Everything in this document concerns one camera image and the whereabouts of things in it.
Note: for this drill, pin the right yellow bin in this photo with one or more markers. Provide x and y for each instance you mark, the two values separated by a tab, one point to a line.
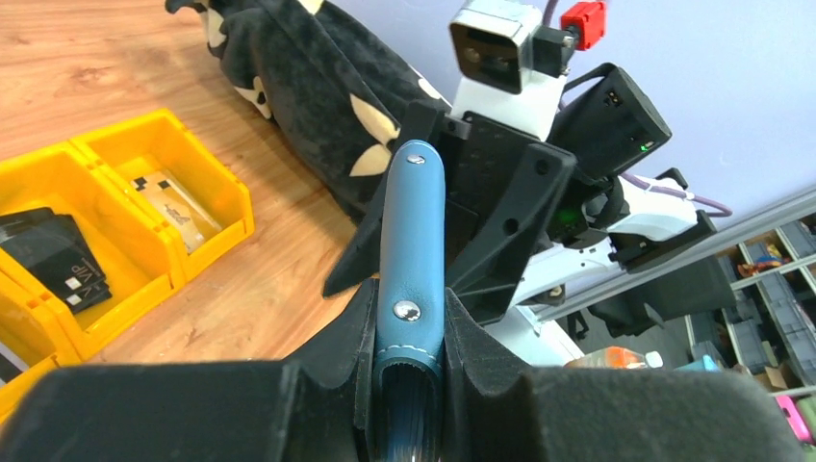
159	140

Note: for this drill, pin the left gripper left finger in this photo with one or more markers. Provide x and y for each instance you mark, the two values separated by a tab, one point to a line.
312	405

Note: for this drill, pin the white grey cards stack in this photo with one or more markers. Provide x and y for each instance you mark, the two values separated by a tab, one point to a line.
12	366

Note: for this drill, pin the middle yellow bin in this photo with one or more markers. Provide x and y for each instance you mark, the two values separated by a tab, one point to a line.
131	251

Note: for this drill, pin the left yellow bin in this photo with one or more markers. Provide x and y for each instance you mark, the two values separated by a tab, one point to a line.
31	332

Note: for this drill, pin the black cards stack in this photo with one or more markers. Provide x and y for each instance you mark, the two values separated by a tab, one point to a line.
51	247

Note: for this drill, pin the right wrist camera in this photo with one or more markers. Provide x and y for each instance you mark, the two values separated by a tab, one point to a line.
514	66

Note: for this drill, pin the gold cards stack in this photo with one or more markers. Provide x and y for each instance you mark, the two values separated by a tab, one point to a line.
166	194

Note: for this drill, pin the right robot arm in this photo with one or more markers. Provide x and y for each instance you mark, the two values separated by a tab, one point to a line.
607	219

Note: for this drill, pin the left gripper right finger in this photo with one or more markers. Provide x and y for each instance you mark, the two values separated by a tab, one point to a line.
499	408

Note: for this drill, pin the black floral plush blanket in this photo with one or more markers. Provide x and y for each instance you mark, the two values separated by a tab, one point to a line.
335	90

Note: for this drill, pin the yellow bin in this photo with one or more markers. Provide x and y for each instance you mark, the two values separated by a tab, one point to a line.
131	251
31	332
159	140

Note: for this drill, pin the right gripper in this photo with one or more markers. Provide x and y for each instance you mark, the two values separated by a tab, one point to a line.
503	187

